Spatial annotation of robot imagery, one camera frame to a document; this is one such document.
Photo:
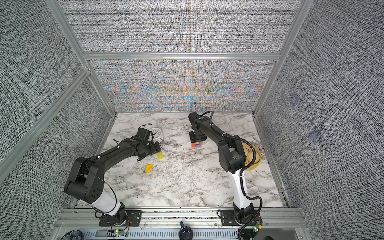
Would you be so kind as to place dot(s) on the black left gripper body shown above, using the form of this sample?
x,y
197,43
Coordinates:
x,y
150,149

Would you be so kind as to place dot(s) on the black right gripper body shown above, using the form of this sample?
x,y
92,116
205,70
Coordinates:
x,y
196,137

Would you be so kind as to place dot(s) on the red rectangular block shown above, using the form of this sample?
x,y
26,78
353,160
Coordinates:
x,y
196,145

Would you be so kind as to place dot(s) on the yellow-green cube block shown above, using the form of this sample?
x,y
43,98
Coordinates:
x,y
160,156

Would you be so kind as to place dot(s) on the yellow triangular block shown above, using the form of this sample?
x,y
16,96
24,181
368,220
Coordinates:
x,y
148,168

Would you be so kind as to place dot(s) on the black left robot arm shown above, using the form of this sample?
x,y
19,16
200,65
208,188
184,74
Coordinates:
x,y
86,179

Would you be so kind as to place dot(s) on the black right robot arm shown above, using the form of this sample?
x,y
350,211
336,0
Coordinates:
x,y
236,155

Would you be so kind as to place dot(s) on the white alarm clock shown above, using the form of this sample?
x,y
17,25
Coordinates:
x,y
158,134

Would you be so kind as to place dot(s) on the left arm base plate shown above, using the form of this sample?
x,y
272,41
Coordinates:
x,y
130,217

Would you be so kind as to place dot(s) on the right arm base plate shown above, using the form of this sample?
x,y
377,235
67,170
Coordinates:
x,y
228,218

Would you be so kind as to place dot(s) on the black knob on rail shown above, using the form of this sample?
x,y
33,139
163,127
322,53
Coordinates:
x,y
185,233

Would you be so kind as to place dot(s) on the aluminium front rail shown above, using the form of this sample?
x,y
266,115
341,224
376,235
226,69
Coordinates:
x,y
164,224

